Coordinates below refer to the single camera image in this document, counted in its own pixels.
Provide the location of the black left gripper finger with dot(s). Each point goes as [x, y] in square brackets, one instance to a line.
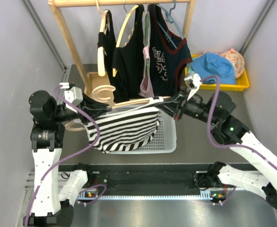
[93, 114]
[94, 105]

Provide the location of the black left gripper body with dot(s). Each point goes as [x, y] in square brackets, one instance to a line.
[64, 115]

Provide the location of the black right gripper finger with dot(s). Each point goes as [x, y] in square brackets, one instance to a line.
[168, 109]
[170, 100]

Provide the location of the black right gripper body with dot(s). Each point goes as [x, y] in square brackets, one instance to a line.
[180, 109]

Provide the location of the beige wooden hanger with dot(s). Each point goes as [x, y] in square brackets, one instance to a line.
[104, 94]

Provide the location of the black white striped tank top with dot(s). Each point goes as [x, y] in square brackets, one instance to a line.
[128, 130]

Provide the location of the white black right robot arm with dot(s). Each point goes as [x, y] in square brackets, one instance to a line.
[226, 131]

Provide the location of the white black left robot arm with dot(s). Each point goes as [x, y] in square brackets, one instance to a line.
[50, 206]

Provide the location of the pink tank top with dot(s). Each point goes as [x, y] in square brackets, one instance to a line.
[146, 89]

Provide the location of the yellow metal-hook hanger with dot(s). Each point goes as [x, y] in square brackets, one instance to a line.
[128, 15]

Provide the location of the small black tank top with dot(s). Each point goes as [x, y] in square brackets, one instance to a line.
[111, 46]

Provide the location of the blue plastic hanger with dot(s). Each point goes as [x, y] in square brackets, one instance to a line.
[171, 20]

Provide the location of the green plastic hanger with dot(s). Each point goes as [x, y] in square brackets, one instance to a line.
[147, 44]

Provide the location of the wooden clothes rack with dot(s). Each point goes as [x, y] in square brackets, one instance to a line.
[79, 22]

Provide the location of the white plastic laundry basket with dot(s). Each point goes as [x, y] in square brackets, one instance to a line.
[164, 140]

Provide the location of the blue bucket hat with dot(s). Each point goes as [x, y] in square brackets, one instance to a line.
[209, 64]

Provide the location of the navy maroon-trimmed jersey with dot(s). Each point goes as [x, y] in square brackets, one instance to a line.
[169, 56]

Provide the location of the yellow plastic bin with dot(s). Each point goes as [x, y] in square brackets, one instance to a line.
[242, 83]

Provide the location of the pink floral hat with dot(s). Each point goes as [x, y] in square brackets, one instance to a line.
[236, 59]

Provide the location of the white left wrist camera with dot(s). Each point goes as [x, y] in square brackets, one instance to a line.
[72, 96]

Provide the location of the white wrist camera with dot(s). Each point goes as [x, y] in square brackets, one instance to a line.
[72, 96]
[193, 82]

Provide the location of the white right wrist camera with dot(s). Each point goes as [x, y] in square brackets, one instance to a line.
[193, 82]

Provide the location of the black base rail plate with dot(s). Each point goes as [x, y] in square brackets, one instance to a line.
[164, 181]

